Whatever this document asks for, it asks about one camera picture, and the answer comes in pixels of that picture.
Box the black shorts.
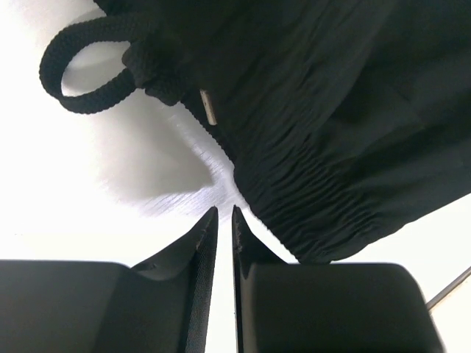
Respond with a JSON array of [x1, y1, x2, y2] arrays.
[[40, 1, 470, 263]]

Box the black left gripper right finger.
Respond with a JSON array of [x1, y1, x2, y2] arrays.
[[232, 207, 444, 352]]

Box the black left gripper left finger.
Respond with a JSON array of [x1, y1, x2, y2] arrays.
[[1, 207, 218, 352]]

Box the aluminium table edge rail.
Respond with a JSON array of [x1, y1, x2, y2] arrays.
[[427, 267, 471, 310]]

